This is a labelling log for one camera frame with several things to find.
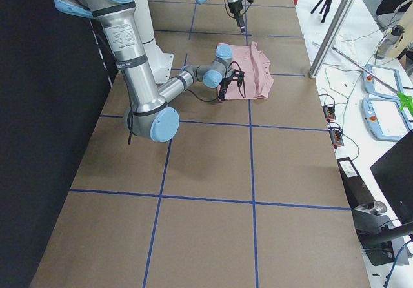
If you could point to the orange black connector block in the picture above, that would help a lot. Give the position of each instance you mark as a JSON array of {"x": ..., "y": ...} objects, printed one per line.
[
  {"x": 336, "y": 137},
  {"x": 329, "y": 112}
]

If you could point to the green plastic clamp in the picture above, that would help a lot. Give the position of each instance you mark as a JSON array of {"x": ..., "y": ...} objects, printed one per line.
[{"x": 406, "y": 102}]

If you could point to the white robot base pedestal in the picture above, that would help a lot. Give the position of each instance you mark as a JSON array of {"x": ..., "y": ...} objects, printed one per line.
[{"x": 160, "y": 62}]

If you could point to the grey metal clamp stand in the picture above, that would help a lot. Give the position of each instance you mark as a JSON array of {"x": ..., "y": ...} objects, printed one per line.
[{"x": 381, "y": 240}]

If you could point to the aluminium frame post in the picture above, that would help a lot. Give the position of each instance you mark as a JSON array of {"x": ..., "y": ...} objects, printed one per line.
[{"x": 338, "y": 20}]

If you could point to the upper orange black connector block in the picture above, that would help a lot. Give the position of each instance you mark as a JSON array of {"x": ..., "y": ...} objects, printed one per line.
[{"x": 329, "y": 112}]

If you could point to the black box with white label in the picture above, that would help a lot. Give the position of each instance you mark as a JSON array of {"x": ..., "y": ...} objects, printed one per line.
[{"x": 357, "y": 192}]

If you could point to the lower blue teach pendant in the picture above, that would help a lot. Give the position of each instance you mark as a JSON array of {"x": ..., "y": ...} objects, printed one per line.
[{"x": 384, "y": 119}]

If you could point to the blue teach pendant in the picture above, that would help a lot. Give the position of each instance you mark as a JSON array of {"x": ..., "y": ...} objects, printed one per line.
[
  {"x": 389, "y": 76},
  {"x": 384, "y": 119}
]

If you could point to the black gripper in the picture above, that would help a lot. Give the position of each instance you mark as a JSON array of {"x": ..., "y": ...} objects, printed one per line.
[
  {"x": 224, "y": 86},
  {"x": 235, "y": 9}
]

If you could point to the upper blue teach pendant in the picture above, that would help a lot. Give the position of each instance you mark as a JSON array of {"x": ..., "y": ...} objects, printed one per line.
[{"x": 389, "y": 76}]

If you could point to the pink Snoopy t-shirt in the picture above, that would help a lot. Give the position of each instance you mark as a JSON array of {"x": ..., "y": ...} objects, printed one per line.
[{"x": 256, "y": 66}]

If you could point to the black camera tripod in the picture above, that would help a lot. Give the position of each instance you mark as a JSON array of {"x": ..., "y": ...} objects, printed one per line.
[{"x": 324, "y": 10}]

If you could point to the lower orange black connector block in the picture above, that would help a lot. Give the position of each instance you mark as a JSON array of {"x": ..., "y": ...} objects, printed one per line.
[{"x": 336, "y": 137}]

